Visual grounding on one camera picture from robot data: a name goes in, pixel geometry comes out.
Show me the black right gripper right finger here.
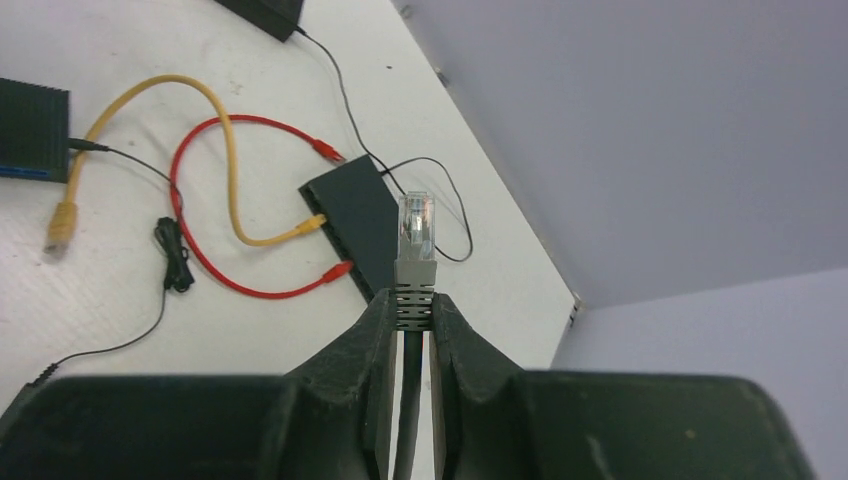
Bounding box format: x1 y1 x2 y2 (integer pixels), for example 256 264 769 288
430 294 814 479

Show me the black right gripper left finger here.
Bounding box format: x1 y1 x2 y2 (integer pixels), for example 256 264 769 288
1 290 396 479

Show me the red ethernet cable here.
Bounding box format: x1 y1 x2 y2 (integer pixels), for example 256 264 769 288
169 113 355 302

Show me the grey ethernet cable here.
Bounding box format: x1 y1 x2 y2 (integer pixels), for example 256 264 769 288
393 190 440 480

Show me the black power plug cable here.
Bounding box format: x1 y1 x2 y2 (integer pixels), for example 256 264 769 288
26 137 197 392

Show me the black network switch box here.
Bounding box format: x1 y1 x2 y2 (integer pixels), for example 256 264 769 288
299 156 399 302

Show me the orange ethernet cable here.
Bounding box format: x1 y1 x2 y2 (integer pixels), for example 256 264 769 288
43 74 329 256

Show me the black ribbed power adapter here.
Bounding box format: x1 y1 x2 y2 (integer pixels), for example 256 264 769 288
1 78 70 183

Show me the small black power brick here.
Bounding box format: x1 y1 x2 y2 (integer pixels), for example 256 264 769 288
215 0 305 42

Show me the black adapter mains cable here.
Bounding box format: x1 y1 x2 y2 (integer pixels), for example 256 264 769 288
294 26 476 265

